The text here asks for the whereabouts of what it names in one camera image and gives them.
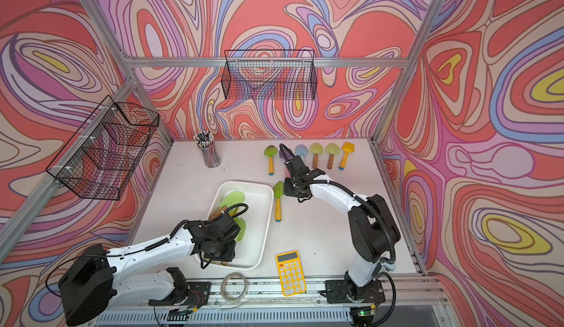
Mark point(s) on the black wire basket back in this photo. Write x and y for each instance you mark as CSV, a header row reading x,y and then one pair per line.
x,y
266,74

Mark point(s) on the purple shovel pink handle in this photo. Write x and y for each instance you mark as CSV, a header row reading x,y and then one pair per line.
x,y
285,155

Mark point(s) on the green wooden-handle shovel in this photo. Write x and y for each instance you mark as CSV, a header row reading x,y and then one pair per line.
x,y
242,227
333,150

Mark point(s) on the black wire basket left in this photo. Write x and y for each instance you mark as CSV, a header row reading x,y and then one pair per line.
x,y
108,154

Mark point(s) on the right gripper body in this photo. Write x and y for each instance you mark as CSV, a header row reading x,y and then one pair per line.
x,y
291,189

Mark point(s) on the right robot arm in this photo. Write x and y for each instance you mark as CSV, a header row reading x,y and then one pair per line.
x,y
373,229

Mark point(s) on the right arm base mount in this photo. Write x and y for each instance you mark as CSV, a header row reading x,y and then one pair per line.
x,y
344,291

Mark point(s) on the metal pen cup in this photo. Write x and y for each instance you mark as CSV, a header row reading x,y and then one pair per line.
x,y
206,143

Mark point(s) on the green shovel wooden handle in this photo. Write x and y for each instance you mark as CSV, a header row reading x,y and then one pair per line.
x,y
316,149

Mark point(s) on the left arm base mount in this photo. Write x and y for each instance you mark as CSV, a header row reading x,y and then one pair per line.
x,y
193,295

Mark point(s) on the green shovel in tray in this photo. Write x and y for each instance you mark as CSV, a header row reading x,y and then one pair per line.
x,y
232,203

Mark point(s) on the green shovel blue-tip handle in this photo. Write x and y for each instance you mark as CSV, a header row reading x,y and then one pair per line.
x,y
278,190

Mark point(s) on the black wire basket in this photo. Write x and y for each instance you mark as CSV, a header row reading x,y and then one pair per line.
x,y
108,154
266,74

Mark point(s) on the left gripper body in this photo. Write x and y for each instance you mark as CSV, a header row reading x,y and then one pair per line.
x,y
225,251

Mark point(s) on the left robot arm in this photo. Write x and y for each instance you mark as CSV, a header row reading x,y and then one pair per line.
x,y
102,278

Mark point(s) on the green shovel yellow handle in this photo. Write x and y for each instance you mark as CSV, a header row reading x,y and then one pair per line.
x,y
270,152

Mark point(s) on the yellow calculator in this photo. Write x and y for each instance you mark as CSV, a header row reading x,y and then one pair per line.
x,y
290,271

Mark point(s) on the light blue shovel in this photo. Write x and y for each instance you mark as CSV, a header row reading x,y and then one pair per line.
x,y
301,150

